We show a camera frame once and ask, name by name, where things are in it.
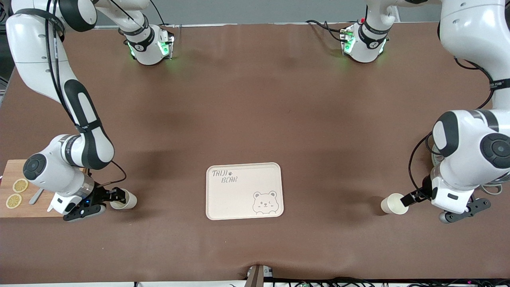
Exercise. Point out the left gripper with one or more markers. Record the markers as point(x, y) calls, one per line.
point(425, 190)

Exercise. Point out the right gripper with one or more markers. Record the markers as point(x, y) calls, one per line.
point(99, 195)

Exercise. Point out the white paper cup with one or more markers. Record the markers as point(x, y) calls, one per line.
point(129, 201)
point(388, 205)

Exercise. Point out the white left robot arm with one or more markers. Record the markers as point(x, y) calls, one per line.
point(466, 139)

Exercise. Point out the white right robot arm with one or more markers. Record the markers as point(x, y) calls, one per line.
point(36, 59)

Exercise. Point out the grey pot with glass lid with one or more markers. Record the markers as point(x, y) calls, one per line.
point(436, 158)

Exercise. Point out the grey plastic knife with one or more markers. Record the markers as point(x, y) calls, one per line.
point(35, 197)

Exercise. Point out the wooden cutting board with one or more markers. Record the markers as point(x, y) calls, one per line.
point(24, 211)

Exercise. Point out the yellow lemon slice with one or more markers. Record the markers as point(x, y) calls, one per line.
point(14, 201)
point(20, 185)

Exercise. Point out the cream bear print tray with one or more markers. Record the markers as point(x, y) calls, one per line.
point(247, 191)

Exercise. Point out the brown stand post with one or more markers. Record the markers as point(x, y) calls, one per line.
point(255, 280)

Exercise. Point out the grey metal mount bracket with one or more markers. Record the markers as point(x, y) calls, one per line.
point(269, 272)

